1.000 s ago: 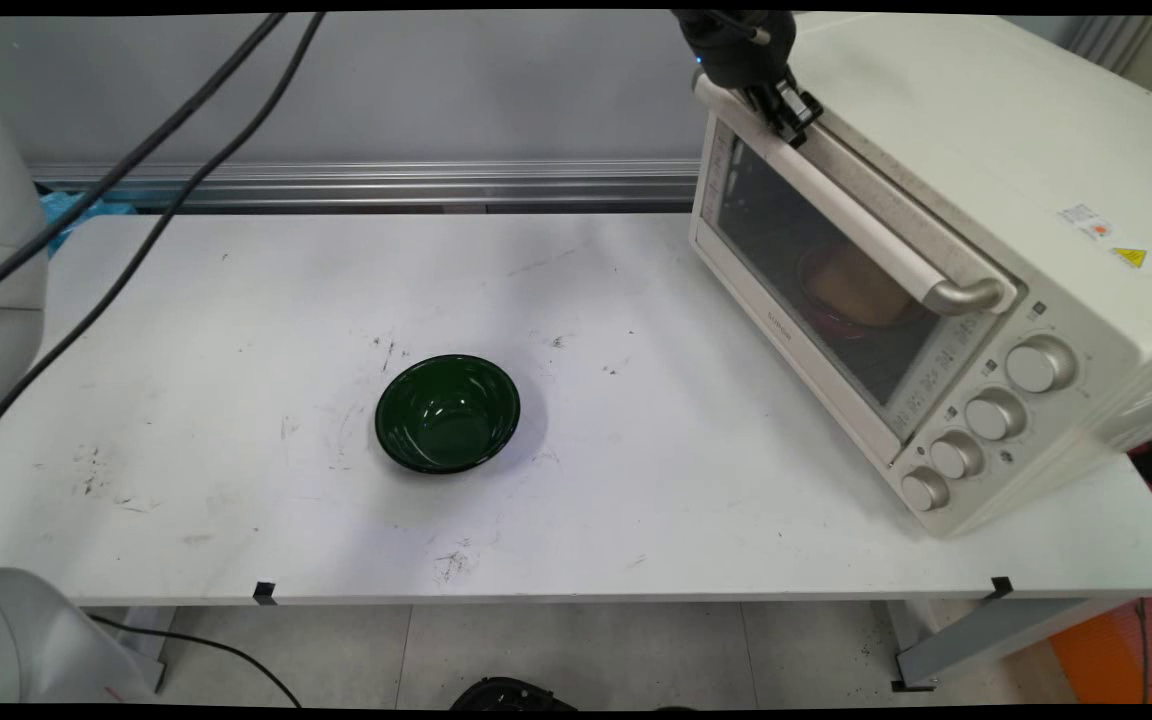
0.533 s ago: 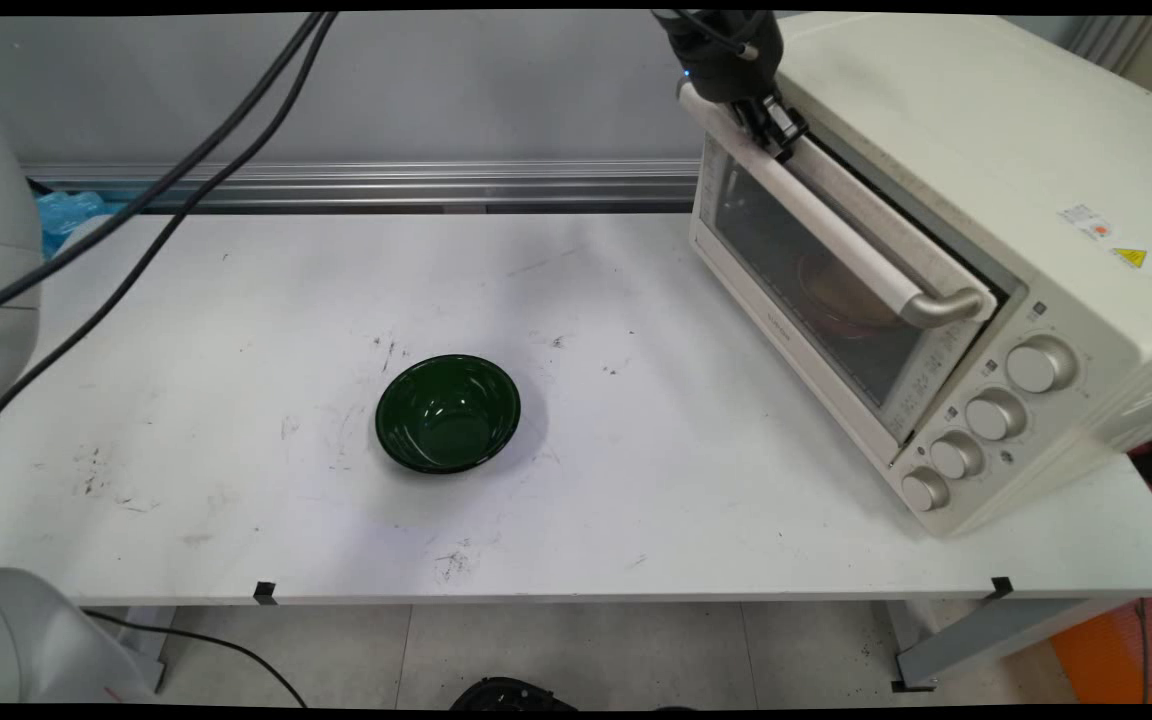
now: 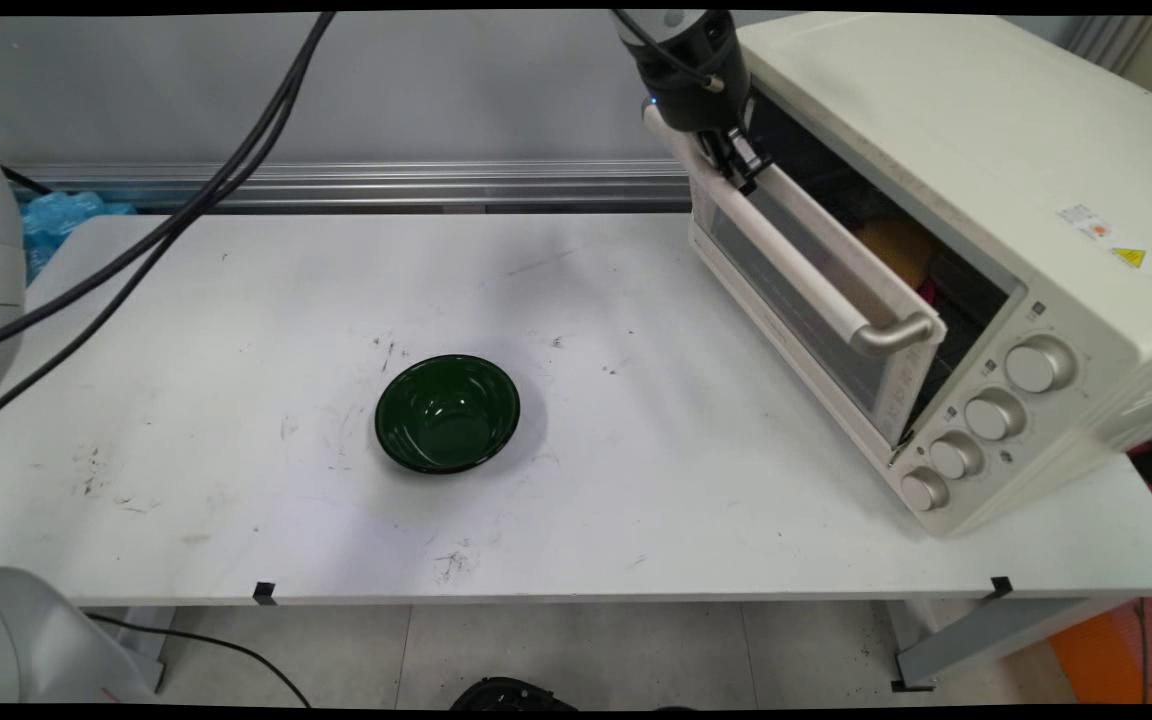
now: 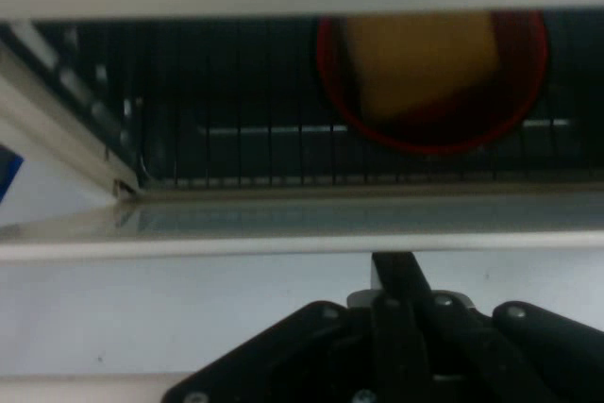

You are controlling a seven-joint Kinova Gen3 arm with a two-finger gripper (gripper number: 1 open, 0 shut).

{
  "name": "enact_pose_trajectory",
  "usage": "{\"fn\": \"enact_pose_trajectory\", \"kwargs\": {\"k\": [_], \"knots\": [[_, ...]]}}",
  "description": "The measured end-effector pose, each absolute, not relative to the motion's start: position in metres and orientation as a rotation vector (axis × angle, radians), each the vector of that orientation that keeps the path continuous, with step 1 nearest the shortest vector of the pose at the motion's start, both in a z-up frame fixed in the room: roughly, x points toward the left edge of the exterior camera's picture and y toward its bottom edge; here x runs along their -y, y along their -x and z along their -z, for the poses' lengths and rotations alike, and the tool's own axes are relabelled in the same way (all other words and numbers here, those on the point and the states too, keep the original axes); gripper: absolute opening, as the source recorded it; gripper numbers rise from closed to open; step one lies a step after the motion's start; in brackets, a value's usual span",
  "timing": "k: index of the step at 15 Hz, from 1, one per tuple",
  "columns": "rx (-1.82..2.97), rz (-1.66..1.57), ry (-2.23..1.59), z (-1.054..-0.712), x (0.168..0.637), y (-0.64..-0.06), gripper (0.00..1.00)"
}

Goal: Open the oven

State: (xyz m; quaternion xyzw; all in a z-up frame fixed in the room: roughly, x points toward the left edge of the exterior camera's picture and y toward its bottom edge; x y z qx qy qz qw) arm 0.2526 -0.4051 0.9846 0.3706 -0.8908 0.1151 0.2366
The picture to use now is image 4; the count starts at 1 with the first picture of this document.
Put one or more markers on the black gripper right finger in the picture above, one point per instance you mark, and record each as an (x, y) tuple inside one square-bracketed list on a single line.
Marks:
[(519, 356)]

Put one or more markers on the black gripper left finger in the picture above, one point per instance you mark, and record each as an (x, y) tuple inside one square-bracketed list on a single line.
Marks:
[(307, 356)]

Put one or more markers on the glass oven door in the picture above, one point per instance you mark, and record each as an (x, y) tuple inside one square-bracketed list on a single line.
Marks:
[(302, 221)]

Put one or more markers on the oven heating rod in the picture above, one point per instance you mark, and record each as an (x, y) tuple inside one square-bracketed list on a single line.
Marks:
[(264, 129)]

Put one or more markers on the red bowl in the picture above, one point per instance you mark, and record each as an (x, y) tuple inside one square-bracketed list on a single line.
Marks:
[(519, 87)]

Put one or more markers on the yellow sponge block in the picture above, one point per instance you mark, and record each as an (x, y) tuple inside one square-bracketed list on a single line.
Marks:
[(424, 63)]

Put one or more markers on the blue label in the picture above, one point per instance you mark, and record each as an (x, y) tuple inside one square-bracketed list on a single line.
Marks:
[(8, 172)]

